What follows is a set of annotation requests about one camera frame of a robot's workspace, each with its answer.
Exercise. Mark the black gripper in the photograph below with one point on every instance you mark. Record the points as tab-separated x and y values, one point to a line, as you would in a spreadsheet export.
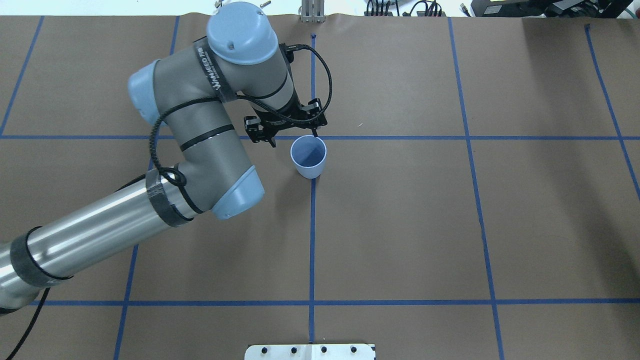
278	121

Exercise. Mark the blue plastic cup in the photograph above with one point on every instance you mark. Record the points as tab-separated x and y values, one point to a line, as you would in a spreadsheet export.
309	154

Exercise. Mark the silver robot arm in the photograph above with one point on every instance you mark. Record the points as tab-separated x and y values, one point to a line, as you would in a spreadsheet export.
198	162

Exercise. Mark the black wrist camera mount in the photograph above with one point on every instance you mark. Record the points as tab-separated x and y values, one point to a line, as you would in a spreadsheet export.
312	118

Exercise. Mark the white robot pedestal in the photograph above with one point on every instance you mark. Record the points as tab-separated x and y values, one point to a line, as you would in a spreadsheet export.
311	351

